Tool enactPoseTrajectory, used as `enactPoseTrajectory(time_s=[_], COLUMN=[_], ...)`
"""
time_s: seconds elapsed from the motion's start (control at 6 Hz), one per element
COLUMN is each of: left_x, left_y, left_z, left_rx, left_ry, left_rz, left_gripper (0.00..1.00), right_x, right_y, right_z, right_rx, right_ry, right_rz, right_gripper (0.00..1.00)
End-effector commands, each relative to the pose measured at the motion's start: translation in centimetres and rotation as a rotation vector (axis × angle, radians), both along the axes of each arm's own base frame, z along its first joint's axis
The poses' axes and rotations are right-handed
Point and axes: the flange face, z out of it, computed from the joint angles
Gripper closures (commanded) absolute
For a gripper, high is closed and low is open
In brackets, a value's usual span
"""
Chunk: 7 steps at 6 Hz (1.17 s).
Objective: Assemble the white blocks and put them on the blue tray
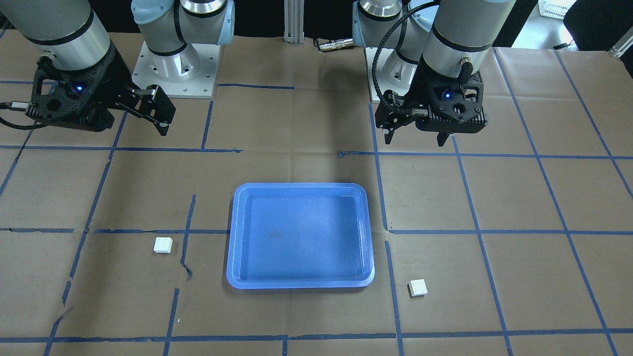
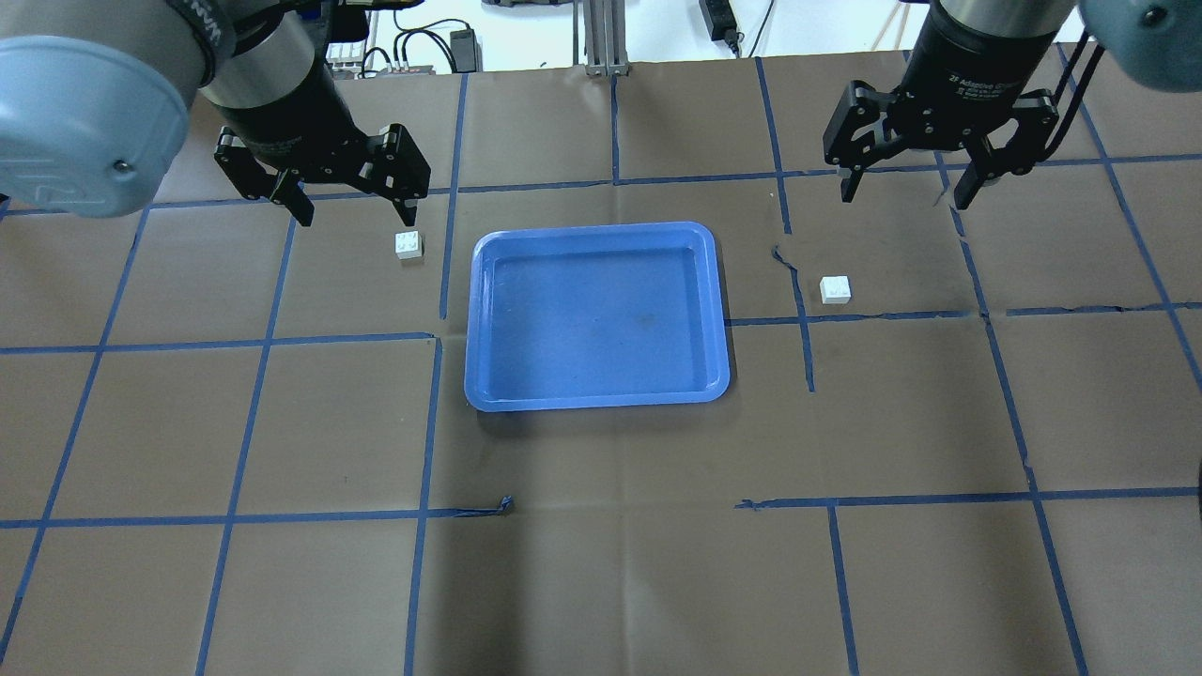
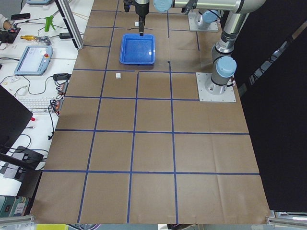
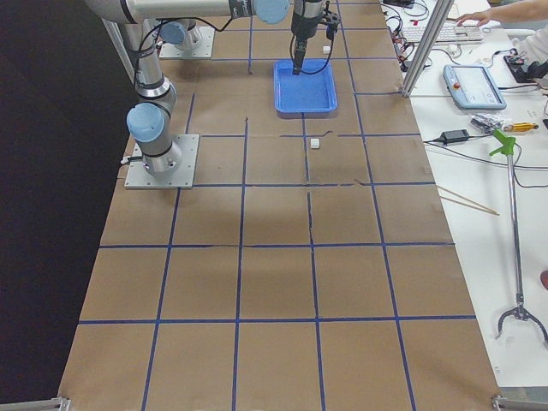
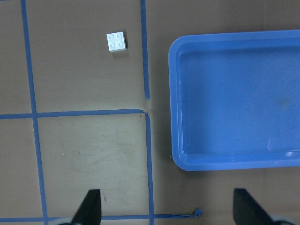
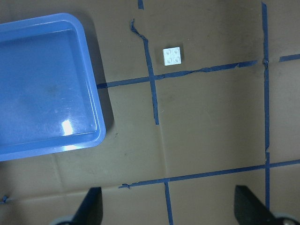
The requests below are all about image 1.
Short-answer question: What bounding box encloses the white block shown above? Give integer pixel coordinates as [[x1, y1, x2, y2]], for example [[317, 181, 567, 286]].
[[152, 236, 173, 253], [407, 279, 429, 297]]

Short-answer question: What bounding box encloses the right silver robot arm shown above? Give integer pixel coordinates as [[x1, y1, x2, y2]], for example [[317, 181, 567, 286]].
[[1, 0, 235, 136]]

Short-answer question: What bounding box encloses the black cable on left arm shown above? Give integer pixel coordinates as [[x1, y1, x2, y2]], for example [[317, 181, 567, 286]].
[[372, 1, 440, 103]]

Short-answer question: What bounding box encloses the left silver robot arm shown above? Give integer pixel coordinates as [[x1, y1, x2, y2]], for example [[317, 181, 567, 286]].
[[352, 0, 515, 147]]

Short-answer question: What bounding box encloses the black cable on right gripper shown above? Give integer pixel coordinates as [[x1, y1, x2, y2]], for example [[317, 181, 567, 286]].
[[0, 101, 35, 131]]

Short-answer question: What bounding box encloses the blue plastic tray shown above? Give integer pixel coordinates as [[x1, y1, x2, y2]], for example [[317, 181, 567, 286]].
[[226, 182, 375, 289]]

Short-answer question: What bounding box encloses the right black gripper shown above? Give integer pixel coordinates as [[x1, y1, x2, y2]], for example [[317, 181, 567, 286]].
[[26, 43, 176, 136]]

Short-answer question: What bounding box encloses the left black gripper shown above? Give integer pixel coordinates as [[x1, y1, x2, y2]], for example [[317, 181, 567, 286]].
[[375, 58, 488, 148]]

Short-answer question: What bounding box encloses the silver cable connector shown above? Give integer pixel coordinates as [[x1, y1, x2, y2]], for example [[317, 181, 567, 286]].
[[316, 38, 355, 52]]

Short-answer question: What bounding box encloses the aluminium frame post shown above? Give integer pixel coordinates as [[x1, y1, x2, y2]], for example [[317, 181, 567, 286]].
[[283, 0, 305, 46]]

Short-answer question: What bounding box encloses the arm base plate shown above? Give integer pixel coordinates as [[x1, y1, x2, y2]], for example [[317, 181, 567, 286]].
[[364, 47, 417, 104], [133, 43, 222, 99]]

